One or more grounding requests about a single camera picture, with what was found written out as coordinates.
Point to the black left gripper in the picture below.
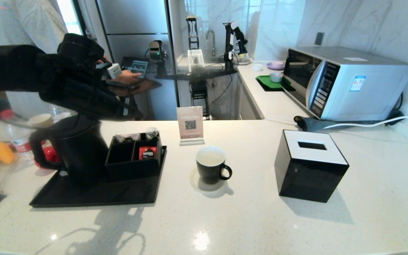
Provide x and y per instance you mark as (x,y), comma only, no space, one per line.
(80,92)

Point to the black electric kettle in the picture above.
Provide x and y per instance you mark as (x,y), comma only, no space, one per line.
(80,156)

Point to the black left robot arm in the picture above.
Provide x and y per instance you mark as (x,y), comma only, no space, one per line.
(9,67)

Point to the person's right hand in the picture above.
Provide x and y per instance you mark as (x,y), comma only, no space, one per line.
(129,76)

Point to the white sugar sachets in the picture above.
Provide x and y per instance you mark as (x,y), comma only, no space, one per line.
(128,138)

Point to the wooden desk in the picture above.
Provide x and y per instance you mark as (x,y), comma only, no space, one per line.
(151,86)

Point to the red coffee sachet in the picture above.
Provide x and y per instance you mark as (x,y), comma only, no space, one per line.
(147,153)

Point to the black laptop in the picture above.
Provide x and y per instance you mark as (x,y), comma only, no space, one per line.
(138,65)

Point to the black compartment organizer box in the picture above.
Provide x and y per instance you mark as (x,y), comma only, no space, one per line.
(129,169)

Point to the QR code sign stand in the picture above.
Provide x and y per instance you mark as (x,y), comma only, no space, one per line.
(190,124)

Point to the white dish rack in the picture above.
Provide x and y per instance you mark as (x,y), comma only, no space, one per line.
(196,57)

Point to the black serving tray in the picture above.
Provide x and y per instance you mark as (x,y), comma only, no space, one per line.
(101,194)

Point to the white saucer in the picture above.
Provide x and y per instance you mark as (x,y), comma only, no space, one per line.
(193,180)

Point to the grey refrigerator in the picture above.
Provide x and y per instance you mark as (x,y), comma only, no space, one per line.
(133,21)

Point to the brown paper cup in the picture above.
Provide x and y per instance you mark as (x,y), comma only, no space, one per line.
(41,120)

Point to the red toy apple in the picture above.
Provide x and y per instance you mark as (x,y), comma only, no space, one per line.
(51,155)

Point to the black mug white inside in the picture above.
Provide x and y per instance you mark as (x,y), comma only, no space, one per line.
(209,173)

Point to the chrome kitchen faucet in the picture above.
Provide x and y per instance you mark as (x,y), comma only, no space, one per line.
(211,41)

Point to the window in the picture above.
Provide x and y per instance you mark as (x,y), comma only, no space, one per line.
(70,14)

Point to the beige round dish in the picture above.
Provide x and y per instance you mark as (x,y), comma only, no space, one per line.
(243,60)

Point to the small white bowl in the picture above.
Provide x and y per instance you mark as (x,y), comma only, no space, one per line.
(256,66)

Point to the green tray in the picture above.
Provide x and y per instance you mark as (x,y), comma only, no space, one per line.
(266,82)

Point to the orange toy fruit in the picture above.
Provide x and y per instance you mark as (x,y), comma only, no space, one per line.
(3,153)

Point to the person in grey t-shirt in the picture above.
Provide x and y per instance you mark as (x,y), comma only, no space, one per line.
(23,21)

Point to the small grey bowl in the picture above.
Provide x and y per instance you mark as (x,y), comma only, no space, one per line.
(276,77)

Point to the purple plate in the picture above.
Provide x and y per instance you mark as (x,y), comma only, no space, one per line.
(275,65)

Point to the black tissue box white lid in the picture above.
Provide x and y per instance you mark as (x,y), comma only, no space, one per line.
(306,177)

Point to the silver microwave oven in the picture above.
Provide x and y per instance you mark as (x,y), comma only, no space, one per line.
(367,90)

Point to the tall black frame stand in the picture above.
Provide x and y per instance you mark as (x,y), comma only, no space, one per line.
(192,34)

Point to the dark wall socket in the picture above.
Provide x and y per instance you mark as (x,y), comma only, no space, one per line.
(319,38)

